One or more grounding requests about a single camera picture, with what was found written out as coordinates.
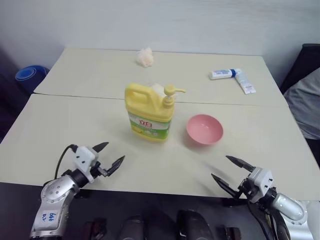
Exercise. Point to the dark rounded shape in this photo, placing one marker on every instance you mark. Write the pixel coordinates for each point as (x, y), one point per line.
(193, 226)
(146, 227)

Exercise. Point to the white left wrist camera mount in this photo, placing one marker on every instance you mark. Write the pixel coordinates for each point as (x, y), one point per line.
(84, 156)

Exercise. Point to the small dark block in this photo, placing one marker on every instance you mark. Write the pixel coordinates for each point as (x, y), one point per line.
(231, 233)

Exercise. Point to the yellow detergent bottle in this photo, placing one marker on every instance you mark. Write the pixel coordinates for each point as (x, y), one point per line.
(147, 117)

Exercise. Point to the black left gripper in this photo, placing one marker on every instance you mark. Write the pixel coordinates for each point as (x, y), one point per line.
(95, 170)

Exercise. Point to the pink bowl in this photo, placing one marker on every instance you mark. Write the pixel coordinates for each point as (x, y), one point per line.
(204, 128)

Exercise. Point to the black chair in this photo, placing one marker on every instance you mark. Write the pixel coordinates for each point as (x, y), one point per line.
(300, 65)

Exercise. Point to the white tube with blue band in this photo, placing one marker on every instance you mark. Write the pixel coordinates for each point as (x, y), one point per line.
(221, 74)

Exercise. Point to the grey cloth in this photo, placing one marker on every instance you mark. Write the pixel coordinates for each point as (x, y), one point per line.
(306, 107)

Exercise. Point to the white peach mesh scrubber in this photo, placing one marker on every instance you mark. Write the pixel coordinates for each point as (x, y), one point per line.
(145, 57)

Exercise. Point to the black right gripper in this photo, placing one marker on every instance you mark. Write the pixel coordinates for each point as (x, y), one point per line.
(245, 188)

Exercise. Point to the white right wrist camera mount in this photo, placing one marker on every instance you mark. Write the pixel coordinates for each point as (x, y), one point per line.
(261, 181)

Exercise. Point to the white printed flat tube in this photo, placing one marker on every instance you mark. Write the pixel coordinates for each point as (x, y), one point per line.
(246, 85)

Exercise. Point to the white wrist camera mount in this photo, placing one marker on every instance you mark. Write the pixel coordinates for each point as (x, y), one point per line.
(84, 156)
(261, 181)

